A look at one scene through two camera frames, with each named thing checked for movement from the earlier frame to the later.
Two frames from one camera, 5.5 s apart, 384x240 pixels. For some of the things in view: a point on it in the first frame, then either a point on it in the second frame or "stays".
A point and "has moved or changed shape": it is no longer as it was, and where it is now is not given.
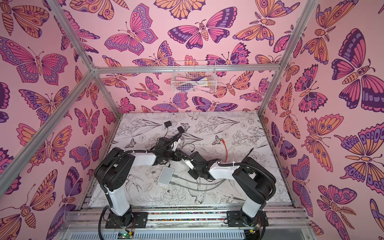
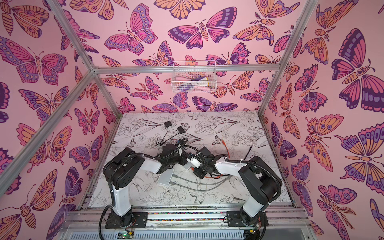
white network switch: [165, 176] stays
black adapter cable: [191, 142] has moved or changed shape
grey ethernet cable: [198, 182] stays
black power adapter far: [168, 124] stays
